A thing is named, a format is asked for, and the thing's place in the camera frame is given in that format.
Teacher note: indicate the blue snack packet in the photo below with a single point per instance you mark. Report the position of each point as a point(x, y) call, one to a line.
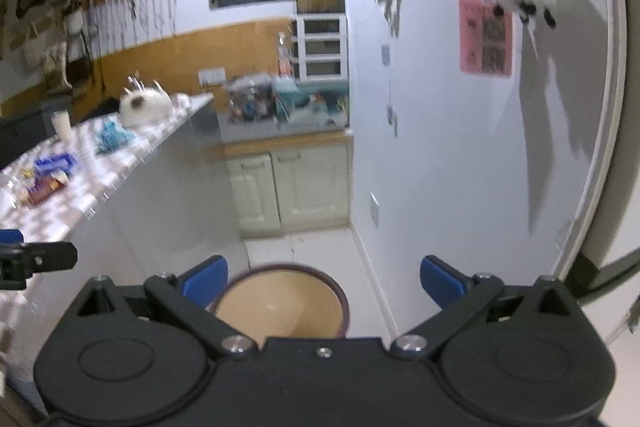
point(55, 164)

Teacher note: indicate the small silver ornament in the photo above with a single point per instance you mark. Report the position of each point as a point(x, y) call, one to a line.
point(134, 84)

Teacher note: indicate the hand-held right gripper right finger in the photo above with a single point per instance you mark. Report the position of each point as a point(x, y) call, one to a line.
point(442, 283)

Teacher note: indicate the teal wrapper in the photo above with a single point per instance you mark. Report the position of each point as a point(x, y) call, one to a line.
point(115, 138)

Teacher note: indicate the white drawer unit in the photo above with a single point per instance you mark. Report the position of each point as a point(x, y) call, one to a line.
point(320, 47)

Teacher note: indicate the black case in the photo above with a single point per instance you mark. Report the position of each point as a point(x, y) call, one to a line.
point(22, 142)

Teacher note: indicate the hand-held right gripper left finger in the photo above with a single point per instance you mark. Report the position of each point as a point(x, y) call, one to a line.
point(205, 281)

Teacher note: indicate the grey metal counter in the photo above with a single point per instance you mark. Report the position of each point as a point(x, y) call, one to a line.
point(165, 207)

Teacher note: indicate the beige bin with brown rim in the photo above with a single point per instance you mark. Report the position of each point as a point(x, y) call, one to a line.
point(280, 307)

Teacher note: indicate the hanging photo mobile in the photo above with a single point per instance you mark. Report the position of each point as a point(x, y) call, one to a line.
point(391, 117)

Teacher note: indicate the white hanging pot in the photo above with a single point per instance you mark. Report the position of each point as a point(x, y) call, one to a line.
point(74, 23)

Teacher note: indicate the small yellow wrapper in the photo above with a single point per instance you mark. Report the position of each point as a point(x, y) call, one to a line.
point(27, 173)

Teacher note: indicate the pink wall poster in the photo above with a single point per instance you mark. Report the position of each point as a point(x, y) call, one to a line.
point(485, 37)

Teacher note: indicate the cream cabinet with countertop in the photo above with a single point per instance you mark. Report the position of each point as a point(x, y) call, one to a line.
point(300, 187)

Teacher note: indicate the pink drink bottle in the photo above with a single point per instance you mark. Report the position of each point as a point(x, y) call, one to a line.
point(285, 57)

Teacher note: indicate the cluttered dish rack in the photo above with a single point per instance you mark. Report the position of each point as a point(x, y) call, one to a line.
point(310, 104)

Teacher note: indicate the brown snack packet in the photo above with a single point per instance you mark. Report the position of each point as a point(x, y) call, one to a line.
point(45, 189)

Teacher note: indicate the white wall socket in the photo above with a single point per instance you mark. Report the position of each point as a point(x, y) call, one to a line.
point(375, 209)

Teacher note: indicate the hanging tote bags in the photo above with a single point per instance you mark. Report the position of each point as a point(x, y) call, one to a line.
point(55, 57)

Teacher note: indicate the white cat-shaped ceramic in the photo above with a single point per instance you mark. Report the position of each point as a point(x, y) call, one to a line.
point(145, 107)

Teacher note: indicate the white power socket strip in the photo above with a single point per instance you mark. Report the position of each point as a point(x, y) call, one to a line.
point(212, 77)

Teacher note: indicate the white cup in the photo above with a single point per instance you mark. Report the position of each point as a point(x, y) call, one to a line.
point(62, 126)

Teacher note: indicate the clear storage box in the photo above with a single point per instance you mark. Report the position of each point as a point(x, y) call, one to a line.
point(250, 99)

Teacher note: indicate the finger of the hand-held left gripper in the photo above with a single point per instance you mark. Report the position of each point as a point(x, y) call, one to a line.
point(50, 256)
point(10, 236)

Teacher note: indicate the white door frame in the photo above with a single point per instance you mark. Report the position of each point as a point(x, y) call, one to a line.
point(612, 107)

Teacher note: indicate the checkered tablecloth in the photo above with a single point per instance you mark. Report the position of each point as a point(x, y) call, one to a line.
point(75, 187)

